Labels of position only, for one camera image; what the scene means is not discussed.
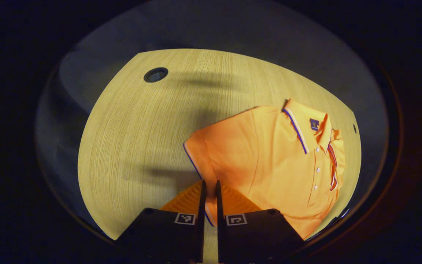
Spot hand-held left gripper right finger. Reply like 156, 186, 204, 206
215, 180, 305, 264

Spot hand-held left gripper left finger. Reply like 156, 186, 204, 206
118, 180, 207, 264

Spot orange T-shirt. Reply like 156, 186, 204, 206
183, 98, 346, 241

